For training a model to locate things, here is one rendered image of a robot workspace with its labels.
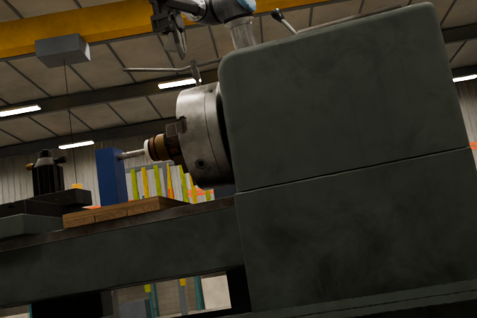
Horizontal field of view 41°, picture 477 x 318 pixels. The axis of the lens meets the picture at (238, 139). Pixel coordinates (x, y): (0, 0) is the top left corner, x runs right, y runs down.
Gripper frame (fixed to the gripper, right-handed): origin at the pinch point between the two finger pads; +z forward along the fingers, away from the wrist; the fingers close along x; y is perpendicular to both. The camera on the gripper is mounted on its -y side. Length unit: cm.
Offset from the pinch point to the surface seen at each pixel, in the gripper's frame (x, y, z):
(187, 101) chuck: 13.3, -3.0, 16.1
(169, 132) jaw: 15.3, 3.6, 23.8
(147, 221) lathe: 23, 12, 47
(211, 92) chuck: 12.1, -10.3, 15.2
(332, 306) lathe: 39, -37, 74
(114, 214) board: 24, 21, 44
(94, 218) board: 24, 27, 44
